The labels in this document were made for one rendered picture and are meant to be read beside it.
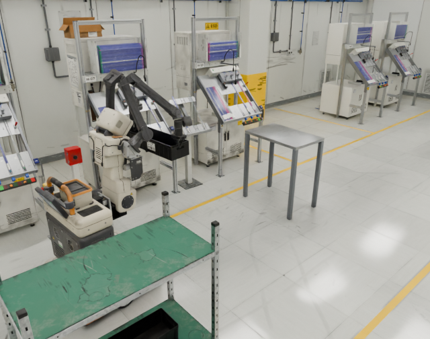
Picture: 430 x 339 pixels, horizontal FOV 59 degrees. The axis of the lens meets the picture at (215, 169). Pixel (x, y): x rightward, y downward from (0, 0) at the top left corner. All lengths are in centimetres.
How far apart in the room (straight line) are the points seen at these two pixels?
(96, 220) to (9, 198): 161
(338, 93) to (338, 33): 108
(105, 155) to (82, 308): 125
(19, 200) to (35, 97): 192
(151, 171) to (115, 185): 186
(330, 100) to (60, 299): 689
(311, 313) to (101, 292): 174
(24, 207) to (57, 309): 250
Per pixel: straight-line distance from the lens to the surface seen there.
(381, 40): 900
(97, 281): 179
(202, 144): 512
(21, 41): 550
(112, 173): 277
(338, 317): 305
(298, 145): 377
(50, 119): 572
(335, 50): 781
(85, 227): 255
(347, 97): 776
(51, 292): 180
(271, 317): 295
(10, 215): 413
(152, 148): 290
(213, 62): 509
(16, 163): 369
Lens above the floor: 205
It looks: 23 degrees down
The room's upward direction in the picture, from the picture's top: straight up
